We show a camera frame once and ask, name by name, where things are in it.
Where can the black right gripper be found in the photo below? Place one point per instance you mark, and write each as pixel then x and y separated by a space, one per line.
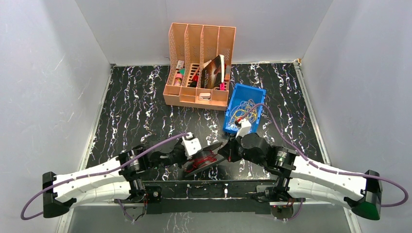
pixel 229 150

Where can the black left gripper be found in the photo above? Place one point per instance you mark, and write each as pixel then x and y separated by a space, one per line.
pixel 196 157

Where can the grey filament spool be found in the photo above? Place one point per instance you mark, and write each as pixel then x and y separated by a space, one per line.
pixel 203 160

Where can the blue plastic bin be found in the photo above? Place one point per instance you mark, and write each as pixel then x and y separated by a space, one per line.
pixel 243 98

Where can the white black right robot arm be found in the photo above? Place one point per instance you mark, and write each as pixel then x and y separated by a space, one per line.
pixel 300 178

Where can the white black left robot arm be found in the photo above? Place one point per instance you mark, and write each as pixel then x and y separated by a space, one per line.
pixel 118 178

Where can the white pink stapler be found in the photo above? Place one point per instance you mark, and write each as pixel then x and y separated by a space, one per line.
pixel 204 96

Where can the pink sticker roll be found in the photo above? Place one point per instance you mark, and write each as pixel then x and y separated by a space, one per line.
pixel 178 79

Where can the red black bottle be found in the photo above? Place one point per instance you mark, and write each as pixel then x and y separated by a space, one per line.
pixel 194 81

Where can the dark book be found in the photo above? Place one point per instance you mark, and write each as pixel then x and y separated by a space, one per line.
pixel 213 73

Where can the pink desk organizer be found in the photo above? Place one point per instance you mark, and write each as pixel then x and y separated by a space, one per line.
pixel 192 47

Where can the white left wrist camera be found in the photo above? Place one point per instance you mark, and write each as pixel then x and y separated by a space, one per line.
pixel 191 145

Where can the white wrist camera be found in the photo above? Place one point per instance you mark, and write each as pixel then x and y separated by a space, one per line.
pixel 191 145
pixel 244 128

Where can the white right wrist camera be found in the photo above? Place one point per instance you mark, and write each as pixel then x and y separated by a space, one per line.
pixel 244 128

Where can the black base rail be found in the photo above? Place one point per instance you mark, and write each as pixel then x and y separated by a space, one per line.
pixel 222 196

